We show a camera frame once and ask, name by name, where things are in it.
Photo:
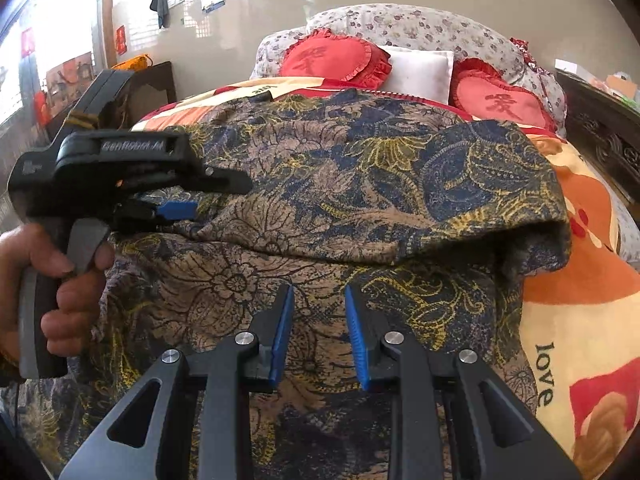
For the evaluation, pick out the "white pillow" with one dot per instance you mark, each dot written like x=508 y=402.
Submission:
x=420 y=72

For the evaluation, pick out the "red window decoration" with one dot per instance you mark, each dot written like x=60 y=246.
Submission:
x=27 y=42

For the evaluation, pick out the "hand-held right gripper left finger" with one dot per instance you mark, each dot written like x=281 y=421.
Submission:
x=282 y=332

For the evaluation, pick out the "colourful wall poster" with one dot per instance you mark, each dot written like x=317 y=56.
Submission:
x=67 y=75

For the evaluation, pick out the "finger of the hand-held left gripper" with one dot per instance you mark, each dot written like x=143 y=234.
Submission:
x=225 y=182
x=177 y=210

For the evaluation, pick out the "red wall sticker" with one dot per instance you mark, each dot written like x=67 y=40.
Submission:
x=121 y=41

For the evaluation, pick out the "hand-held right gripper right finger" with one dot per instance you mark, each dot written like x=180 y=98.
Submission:
x=356 y=340

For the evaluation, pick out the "dark hanging towel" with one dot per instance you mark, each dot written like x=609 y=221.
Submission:
x=160 y=2

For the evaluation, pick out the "red heart-shaped pillow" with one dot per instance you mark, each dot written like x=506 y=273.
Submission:
x=500 y=97
x=325 y=57

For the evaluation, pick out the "person's left hand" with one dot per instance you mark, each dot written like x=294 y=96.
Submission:
x=75 y=305

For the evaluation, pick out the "orange red printed blanket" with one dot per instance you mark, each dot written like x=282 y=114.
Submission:
x=585 y=310

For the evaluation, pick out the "dark wooden nightstand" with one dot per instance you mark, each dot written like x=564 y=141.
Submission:
x=150 y=90

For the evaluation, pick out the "brown blue floral patterned garment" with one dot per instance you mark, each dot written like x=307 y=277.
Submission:
x=325 y=185

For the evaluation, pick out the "carved dark wooden cabinet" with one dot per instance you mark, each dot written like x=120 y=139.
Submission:
x=600 y=125

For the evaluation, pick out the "yellow object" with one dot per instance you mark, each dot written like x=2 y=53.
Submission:
x=130 y=63

